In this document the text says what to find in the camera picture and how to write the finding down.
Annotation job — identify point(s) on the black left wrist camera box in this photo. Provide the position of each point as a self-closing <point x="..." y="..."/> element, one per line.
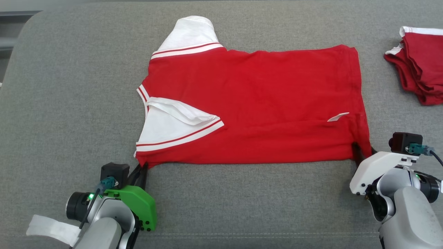
<point x="114" y="171"/>

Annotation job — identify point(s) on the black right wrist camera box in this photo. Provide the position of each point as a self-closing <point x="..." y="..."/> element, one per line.
<point x="405" y="141"/>

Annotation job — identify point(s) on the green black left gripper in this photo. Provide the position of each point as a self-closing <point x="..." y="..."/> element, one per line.
<point x="140" y="204"/>

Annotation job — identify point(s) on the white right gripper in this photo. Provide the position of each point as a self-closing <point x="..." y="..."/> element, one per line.
<point x="373" y="166"/>

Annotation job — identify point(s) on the red shorts with white stripe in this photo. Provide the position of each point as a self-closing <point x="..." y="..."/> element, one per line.
<point x="422" y="69"/>

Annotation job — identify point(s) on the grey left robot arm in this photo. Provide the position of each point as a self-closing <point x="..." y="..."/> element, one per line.
<point x="104" y="228"/>

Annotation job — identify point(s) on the red and white jersey shirt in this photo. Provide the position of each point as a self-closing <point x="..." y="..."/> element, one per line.
<point x="259" y="103"/>

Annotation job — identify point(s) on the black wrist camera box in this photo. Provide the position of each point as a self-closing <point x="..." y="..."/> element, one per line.
<point x="405" y="141"/>
<point x="114" y="171"/>

